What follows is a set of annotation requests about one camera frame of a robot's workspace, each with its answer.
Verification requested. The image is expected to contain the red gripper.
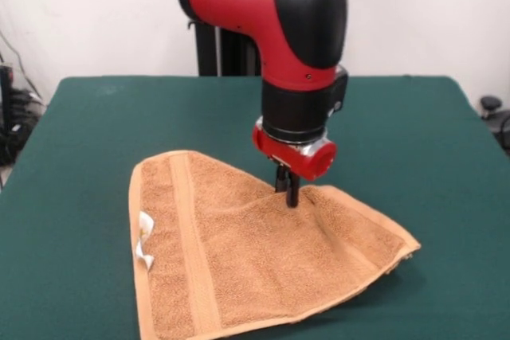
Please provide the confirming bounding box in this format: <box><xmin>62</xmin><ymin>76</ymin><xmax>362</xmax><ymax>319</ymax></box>
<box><xmin>250</xmin><ymin>124</ymin><xmax>339</xmax><ymax>209</ymax></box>

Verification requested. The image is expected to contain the orange terry towel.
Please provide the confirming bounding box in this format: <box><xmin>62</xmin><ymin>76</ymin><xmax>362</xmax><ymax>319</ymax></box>
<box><xmin>129</xmin><ymin>150</ymin><xmax>422</xmax><ymax>340</ymax></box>

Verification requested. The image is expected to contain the dark green table cloth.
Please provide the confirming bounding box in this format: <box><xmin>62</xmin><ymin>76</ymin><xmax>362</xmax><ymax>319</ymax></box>
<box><xmin>0</xmin><ymin>74</ymin><xmax>510</xmax><ymax>340</ymax></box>

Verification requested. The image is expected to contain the black office chair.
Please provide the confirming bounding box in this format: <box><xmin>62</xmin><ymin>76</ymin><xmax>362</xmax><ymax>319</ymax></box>
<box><xmin>479</xmin><ymin>95</ymin><xmax>510</xmax><ymax>158</ymax></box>

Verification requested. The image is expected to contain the black electronics box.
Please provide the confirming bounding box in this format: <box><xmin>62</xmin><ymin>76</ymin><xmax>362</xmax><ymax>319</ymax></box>
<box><xmin>0</xmin><ymin>64</ymin><xmax>15</xmax><ymax>166</ymax></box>

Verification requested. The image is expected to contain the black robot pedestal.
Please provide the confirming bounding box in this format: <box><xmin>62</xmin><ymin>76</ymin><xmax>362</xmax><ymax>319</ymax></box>
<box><xmin>186</xmin><ymin>0</ymin><xmax>346</xmax><ymax>77</ymax></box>

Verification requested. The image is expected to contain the black cable bundle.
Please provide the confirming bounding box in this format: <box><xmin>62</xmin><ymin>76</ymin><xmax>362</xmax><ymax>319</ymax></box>
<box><xmin>8</xmin><ymin>88</ymin><xmax>45</xmax><ymax>146</ymax></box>

